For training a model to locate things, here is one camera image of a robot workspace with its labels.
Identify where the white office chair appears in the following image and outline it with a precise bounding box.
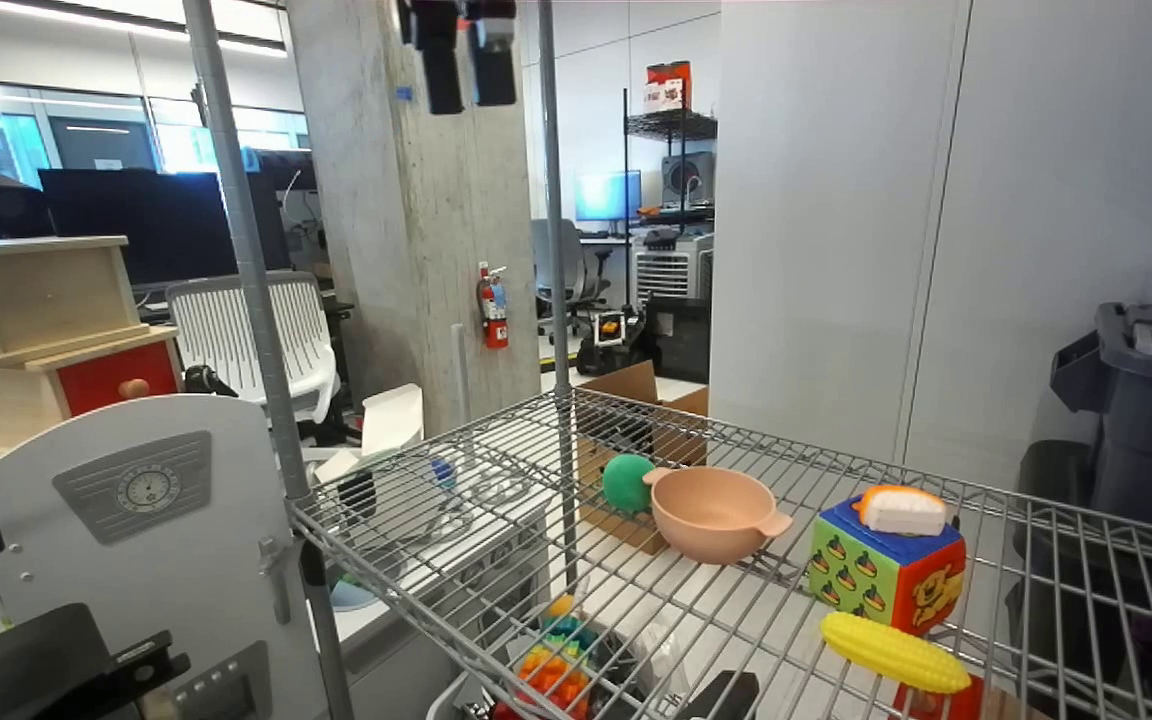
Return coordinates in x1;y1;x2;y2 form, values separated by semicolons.
165;271;343;428

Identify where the red block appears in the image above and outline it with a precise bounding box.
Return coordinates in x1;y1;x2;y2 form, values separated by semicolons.
891;674;987;720

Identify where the colourful stacking toy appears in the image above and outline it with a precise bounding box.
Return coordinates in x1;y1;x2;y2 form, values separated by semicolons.
511;594;599;720

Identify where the red box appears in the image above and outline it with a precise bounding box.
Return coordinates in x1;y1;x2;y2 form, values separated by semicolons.
643;61;694;114

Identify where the metal wire shelf rack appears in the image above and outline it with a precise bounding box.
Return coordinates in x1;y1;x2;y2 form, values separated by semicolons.
181;0;1152;720

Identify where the grey office chair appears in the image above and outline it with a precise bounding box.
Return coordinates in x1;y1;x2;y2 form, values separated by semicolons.
532;217;614;343

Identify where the black bin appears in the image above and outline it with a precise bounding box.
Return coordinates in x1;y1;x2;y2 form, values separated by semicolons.
1004;438;1152;720

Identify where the monitor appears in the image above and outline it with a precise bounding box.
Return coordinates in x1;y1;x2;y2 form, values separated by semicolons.
573;169;643;224

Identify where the red fire extinguisher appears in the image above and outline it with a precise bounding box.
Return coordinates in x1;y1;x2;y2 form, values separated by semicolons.
475;261;511;351

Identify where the green ball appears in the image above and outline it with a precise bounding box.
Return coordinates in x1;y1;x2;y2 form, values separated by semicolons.
602;454;658;517

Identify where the colourful soft cube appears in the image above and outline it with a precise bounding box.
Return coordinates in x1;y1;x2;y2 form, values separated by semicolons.
807;496;967;637

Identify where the black case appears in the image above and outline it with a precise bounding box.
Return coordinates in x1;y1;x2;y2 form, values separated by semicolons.
643;296;713;385

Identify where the yellow toy corn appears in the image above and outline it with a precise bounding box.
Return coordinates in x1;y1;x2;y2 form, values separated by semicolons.
819;610;973;695

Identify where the cardboard box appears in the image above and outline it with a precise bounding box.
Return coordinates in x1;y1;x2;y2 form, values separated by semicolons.
574;359;711;557

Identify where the red drawer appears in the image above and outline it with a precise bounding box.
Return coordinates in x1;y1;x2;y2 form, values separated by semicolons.
56;340;181;417

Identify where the white and orange toy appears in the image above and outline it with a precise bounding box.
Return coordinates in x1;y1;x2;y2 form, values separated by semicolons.
854;485;949;538

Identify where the pink pot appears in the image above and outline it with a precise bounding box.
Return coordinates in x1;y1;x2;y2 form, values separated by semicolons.
642;465;795;566

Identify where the white portable air conditioner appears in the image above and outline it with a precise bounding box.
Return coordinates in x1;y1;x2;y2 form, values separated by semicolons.
633;234;716;307

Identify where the wooden toy cabinet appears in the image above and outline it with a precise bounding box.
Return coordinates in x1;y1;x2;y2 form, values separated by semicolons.
0;235;184;463

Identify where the row of monitors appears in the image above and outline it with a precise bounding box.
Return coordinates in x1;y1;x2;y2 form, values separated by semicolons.
0;167;294;293

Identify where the black wire shelf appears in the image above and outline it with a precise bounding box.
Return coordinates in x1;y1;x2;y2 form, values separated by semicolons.
621;87;719;311

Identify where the white open box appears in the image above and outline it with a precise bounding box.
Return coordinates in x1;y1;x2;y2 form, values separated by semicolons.
359;383;426;458

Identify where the white toy kitchen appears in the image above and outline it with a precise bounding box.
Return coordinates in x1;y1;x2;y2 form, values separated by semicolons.
0;393;563;720

